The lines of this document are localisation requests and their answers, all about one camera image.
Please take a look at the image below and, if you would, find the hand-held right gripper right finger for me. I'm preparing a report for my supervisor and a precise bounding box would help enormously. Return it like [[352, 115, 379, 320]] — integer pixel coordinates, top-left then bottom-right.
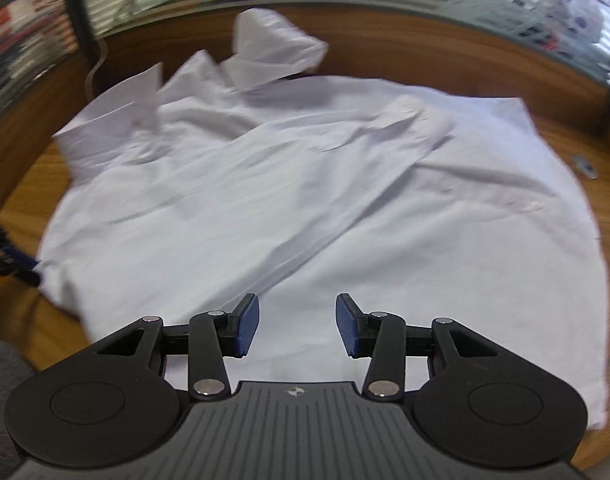
[[336, 294, 500, 401]]

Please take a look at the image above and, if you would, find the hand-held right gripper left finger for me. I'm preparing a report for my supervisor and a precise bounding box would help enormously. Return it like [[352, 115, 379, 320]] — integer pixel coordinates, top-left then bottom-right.
[[96, 293, 261, 401]]

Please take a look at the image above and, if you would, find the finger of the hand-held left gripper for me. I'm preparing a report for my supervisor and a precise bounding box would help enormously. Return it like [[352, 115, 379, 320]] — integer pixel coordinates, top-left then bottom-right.
[[0, 215, 44, 287]]

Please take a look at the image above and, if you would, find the white collared shirt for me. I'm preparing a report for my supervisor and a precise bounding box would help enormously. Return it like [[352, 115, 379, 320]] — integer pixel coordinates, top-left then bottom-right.
[[38, 7, 610, 432]]

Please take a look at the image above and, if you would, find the person's grey sweater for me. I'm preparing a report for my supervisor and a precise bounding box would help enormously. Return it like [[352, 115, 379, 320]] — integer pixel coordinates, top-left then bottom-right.
[[0, 336, 37, 480]]

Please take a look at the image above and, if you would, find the white cable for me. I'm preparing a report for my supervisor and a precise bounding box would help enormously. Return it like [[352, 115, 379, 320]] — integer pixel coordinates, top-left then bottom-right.
[[82, 35, 109, 107]]

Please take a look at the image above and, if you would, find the grey desk cable grommet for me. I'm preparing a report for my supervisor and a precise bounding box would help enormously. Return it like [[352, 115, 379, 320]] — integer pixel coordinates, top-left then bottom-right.
[[572, 154, 598, 179]]

